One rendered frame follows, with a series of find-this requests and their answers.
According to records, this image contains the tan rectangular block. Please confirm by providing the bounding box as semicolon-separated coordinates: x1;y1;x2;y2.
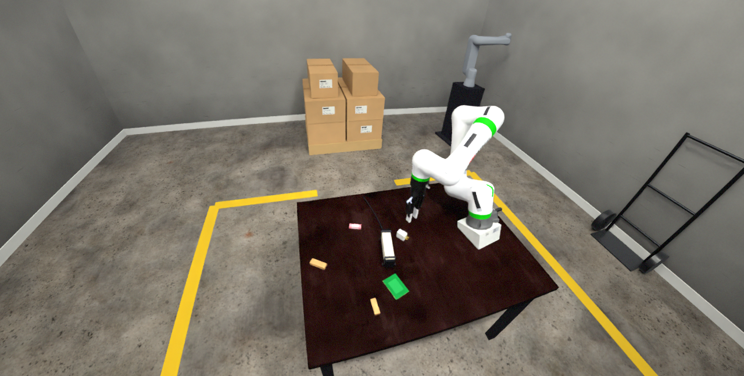
310;259;327;270

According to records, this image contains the white charger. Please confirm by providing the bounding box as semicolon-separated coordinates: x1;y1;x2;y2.
396;229;409;241

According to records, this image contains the small yellow block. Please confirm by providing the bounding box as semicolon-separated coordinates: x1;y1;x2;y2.
370;298;380;316

